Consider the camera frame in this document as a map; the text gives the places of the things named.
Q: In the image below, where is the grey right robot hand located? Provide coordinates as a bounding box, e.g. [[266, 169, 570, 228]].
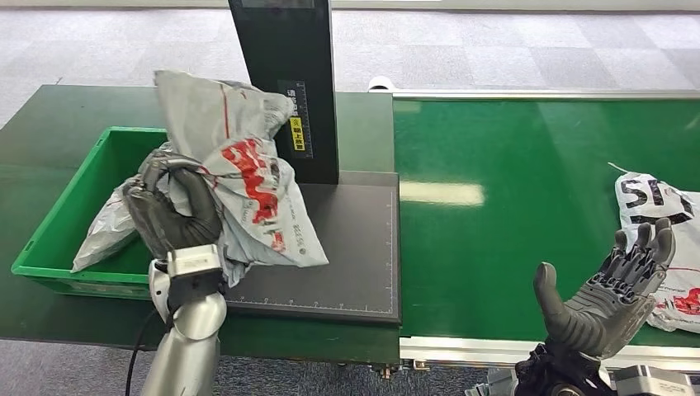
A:
[[532, 216, 678, 361]]

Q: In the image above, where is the white package SF print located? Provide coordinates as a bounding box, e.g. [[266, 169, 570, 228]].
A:
[[608, 161, 700, 335]]

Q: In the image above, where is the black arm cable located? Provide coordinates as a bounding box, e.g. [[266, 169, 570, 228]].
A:
[[124, 309, 166, 396]]

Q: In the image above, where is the grey package black print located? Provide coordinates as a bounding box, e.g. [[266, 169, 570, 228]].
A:
[[71, 143, 172, 273]]

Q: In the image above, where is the aluminium conveyor rail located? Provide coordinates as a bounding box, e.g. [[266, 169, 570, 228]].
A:
[[369, 88, 700, 101], [399, 336, 700, 374]]

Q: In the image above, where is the green plastic basket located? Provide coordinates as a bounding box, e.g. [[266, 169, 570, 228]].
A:
[[11, 126, 171, 300]]

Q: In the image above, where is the black scanner column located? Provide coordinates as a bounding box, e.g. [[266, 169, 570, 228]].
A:
[[228, 0, 340, 186]]

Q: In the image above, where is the black weighing platform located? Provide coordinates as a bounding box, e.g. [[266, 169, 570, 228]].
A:
[[224, 171, 402, 326]]

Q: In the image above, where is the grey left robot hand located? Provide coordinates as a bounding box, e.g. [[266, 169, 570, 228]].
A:
[[122, 149, 225, 260]]

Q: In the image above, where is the black yellow column label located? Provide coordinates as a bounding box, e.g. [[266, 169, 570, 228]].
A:
[[277, 80, 315, 161]]

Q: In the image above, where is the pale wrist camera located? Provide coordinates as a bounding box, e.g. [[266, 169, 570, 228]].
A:
[[166, 243, 225, 279], [615, 365, 700, 396]]

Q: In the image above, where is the green conveyor belt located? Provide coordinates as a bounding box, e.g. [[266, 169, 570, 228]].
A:
[[392, 98, 700, 349]]

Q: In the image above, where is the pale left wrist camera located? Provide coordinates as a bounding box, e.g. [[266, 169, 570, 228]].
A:
[[166, 243, 225, 279]]

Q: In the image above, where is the grey package red print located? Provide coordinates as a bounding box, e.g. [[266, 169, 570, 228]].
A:
[[154, 69, 330, 288]]

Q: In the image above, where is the metal conveyor mounting bracket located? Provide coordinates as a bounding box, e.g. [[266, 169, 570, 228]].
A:
[[373, 361, 433, 381]]

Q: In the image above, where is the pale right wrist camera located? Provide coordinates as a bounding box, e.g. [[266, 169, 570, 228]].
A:
[[615, 365, 700, 396]]

